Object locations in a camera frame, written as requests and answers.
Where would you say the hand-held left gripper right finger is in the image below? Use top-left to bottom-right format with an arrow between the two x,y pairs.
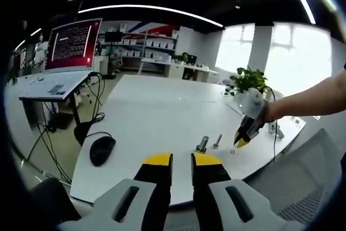
191,153 -> 306,231

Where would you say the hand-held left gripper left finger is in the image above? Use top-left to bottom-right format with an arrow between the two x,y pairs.
56,153 -> 174,231

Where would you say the small steel threaded stud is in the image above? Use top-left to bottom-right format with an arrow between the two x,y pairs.
212,134 -> 223,149

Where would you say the large steel threaded stud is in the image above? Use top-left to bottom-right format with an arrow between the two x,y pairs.
196,135 -> 210,153

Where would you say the potted green plant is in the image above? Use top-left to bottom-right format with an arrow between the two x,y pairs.
229,67 -> 269,101

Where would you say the black computer mouse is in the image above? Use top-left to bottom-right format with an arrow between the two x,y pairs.
89,136 -> 117,167

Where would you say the grey mesh office chair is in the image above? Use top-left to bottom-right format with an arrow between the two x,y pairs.
242,127 -> 342,228

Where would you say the long white desk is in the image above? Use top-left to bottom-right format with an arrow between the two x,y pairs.
139,57 -> 220,83

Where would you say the leafy desk plant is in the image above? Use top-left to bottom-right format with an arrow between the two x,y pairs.
172,52 -> 190,64

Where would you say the black box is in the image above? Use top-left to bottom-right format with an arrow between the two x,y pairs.
48,114 -> 74,132

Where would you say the shelf with white bins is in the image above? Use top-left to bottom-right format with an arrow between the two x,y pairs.
98,24 -> 179,72

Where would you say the white standing desk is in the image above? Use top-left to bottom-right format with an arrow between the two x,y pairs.
18,70 -> 101,141

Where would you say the white cabinet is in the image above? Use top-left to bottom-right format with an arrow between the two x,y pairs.
92,54 -> 111,78

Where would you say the ceiling light strip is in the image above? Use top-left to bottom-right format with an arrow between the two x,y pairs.
77,4 -> 224,28

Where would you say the black monitor on stand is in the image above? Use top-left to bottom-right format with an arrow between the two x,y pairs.
104,31 -> 123,43

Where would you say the white laptop with red screen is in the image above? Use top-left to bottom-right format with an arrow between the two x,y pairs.
44,18 -> 103,74

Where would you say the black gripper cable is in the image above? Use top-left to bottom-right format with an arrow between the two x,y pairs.
263,86 -> 278,163

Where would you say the black mouse cable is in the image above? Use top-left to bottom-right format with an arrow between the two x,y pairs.
85,131 -> 113,141

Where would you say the black power cable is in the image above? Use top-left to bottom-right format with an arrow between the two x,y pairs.
25,122 -> 72,184

